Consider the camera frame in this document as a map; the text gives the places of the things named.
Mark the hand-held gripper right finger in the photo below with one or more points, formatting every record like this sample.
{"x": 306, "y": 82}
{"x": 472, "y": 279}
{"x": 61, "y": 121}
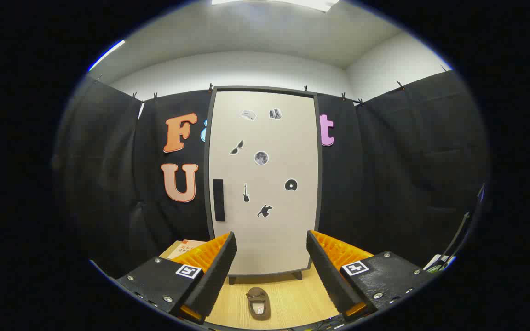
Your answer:
{"x": 331, "y": 280}

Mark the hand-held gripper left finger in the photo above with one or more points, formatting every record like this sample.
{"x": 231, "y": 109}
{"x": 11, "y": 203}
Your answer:
{"x": 214, "y": 280}

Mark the brown fuzzy shoe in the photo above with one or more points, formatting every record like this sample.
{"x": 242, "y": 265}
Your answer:
{"x": 259, "y": 303}

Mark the dark grey shoe cabinet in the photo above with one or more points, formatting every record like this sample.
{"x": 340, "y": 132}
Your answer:
{"x": 206, "y": 174}

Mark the beige book with red corner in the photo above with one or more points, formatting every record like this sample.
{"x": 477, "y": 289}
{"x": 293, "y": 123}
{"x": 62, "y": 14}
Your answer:
{"x": 190, "y": 247}

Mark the white paper sheet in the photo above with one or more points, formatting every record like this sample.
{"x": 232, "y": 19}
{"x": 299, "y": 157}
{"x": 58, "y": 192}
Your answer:
{"x": 440, "y": 263}

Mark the black backdrop cloth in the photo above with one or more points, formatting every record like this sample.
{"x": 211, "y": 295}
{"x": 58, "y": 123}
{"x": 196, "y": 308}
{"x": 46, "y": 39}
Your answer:
{"x": 384, "y": 184}

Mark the ceiling light strip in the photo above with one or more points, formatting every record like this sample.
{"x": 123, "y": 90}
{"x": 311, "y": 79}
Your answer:
{"x": 106, "y": 54}

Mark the ceiling light panel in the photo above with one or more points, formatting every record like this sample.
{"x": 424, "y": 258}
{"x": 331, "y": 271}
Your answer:
{"x": 283, "y": 2}

